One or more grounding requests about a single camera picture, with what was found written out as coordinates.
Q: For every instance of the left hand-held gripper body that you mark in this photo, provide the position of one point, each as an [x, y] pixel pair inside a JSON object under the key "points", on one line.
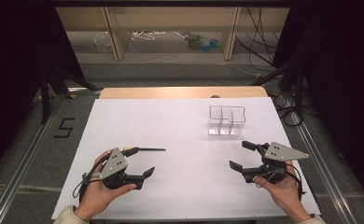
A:
{"points": [[114, 165]]}

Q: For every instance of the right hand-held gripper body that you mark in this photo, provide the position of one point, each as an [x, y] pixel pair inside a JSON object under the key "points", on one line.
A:
{"points": [[279, 152]]}

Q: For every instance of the clear acrylic desk organizer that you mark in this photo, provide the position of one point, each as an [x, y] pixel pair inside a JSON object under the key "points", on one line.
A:
{"points": [[226, 124]]}

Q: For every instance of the person's left hand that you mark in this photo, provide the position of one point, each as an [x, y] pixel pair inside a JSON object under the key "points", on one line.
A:
{"points": [[96, 196]]}

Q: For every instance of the person's right hand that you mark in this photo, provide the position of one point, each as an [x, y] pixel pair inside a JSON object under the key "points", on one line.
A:
{"points": [[284, 193]]}

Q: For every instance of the white table mat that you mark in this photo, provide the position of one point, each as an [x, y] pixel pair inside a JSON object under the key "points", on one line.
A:
{"points": [[183, 174]]}

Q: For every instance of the black metal stand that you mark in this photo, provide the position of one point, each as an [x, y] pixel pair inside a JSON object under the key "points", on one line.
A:
{"points": [[46, 93], [298, 87]]}

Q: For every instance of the wooden table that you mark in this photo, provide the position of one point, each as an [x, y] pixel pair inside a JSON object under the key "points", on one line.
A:
{"points": [[183, 92]]}

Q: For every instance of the black curtain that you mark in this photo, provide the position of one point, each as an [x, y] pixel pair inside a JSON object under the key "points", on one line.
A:
{"points": [[15, 62], [342, 77]]}

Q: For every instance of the colourful plastic toy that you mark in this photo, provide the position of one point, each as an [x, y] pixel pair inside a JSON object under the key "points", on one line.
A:
{"points": [[203, 43]]}

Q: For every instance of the clear plastic bag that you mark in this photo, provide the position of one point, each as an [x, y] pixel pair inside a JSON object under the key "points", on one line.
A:
{"points": [[102, 42]]}

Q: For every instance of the beige wooden shelf unit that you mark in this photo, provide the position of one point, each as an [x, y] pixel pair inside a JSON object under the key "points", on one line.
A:
{"points": [[170, 18]]}

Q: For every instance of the aluminium floor rail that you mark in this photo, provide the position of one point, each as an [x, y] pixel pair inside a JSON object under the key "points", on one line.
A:
{"points": [[323, 174], [21, 174]]}

